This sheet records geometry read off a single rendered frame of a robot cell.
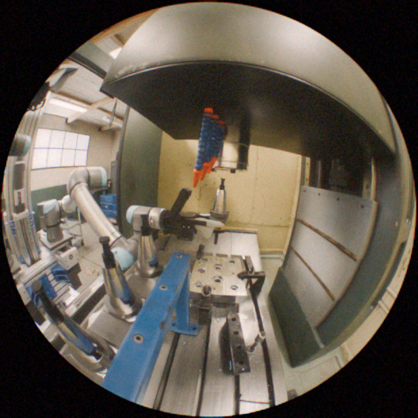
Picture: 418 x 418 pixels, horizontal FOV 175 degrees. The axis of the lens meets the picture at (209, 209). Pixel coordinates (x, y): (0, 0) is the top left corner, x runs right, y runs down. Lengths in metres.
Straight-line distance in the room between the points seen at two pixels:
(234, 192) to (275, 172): 0.48
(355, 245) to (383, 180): 0.22
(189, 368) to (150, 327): 0.33
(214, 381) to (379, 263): 0.56
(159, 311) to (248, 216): 1.42
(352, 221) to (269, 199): 1.17
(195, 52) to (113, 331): 0.37
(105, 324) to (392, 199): 0.65
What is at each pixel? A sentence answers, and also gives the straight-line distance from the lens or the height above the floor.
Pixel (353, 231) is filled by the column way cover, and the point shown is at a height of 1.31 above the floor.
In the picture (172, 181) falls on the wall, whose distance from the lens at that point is 1.54.
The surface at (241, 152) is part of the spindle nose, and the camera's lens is 0.41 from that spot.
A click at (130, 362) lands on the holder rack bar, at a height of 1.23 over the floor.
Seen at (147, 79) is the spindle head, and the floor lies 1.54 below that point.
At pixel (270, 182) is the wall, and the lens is 1.55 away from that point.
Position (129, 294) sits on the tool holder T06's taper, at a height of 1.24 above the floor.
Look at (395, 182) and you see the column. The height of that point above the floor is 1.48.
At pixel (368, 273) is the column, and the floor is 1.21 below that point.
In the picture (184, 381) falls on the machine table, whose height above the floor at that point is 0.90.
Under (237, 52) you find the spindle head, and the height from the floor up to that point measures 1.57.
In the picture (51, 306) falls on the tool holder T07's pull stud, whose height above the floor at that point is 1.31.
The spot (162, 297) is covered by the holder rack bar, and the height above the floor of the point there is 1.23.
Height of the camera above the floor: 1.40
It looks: 12 degrees down
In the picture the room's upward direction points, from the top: 5 degrees clockwise
